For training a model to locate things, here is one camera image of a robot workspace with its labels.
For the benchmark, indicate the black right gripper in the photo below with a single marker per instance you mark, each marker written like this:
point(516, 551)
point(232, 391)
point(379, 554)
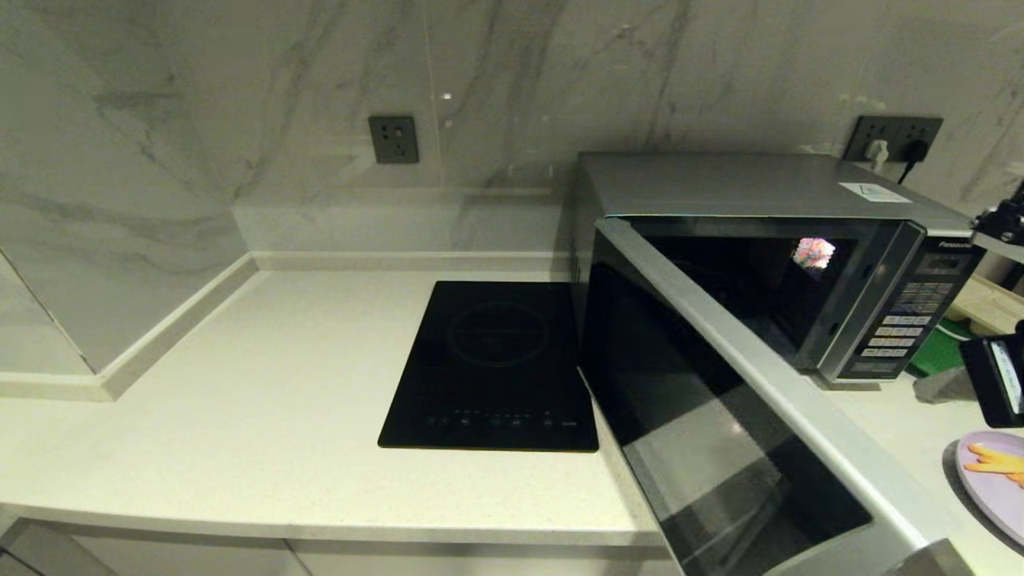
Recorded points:
point(976, 384)

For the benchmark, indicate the purple round plate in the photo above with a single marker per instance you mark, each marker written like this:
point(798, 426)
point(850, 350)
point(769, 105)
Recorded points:
point(1000, 500)

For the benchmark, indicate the cream power strip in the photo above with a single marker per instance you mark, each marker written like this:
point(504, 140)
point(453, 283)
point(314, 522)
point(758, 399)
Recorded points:
point(992, 308)

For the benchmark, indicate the green plastic tray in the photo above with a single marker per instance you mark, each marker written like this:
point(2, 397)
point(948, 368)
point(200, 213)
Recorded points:
point(940, 352)

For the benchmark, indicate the white power plug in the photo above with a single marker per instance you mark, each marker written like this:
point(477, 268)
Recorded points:
point(878, 154)

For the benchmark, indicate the black induction cooktop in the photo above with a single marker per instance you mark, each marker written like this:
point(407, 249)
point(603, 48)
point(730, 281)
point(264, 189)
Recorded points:
point(488, 360)

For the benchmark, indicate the beige drawer front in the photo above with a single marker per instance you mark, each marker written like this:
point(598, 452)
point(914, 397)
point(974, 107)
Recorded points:
point(480, 564)

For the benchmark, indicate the beige cabinet door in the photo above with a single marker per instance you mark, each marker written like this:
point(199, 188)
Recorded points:
point(192, 560)

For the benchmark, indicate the angled grey cabinet panel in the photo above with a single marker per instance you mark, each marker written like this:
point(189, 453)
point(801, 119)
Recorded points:
point(40, 556)

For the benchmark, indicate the dark grey wall socket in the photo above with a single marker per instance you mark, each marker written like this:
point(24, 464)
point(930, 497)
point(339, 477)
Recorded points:
point(860, 130)
point(926, 130)
point(393, 140)

